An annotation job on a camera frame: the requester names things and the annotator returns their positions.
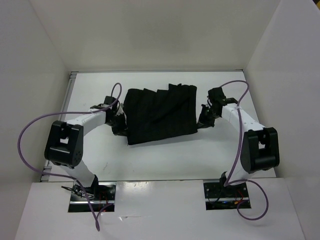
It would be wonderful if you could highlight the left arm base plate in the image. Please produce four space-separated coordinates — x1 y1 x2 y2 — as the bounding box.
62 181 117 213

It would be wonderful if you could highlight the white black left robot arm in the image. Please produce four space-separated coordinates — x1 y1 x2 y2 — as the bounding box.
44 96 128 200

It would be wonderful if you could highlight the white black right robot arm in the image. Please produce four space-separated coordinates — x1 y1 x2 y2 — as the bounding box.
123 84 280 197

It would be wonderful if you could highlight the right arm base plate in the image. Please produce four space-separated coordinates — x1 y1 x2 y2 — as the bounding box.
203 180 251 211

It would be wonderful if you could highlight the black pleated skirt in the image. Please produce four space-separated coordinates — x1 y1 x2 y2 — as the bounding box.
123 83 198 146

